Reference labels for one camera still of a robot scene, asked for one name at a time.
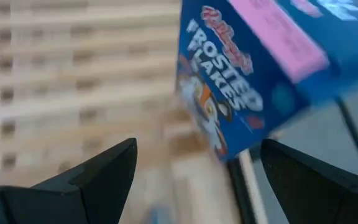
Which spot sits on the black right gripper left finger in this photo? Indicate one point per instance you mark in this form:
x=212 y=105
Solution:
x=104 y=186

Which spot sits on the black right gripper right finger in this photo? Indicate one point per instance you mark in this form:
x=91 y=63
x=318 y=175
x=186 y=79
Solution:
x=306 y=193

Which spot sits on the blue Frosted Flakes cereal box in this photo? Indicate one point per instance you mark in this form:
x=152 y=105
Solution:
x=244 y=77

